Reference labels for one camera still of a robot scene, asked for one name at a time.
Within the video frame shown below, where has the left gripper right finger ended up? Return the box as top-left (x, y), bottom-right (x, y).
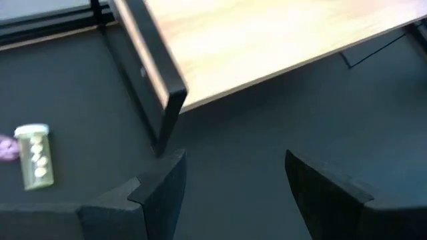
top-left (284, 149), bottom-right (395, 240)

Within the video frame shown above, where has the black table mat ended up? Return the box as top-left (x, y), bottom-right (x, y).
top-left (0, 23), bottom-right (427, 240)

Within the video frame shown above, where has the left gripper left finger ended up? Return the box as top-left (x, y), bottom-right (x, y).
top-left (76, 149), bottom-right (188, 240)

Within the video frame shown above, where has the black aluminium table frame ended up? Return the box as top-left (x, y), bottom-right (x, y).
top-left (0, 0), bottom-right (113, 51)

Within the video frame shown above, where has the wooden shelf black frame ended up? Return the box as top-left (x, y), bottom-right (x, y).
top-left (89, 0), bottom-right (427, 157)

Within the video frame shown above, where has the purple pill bottle white cap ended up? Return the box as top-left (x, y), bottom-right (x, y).
top-left (0, 134), bottom-right (21, 163)

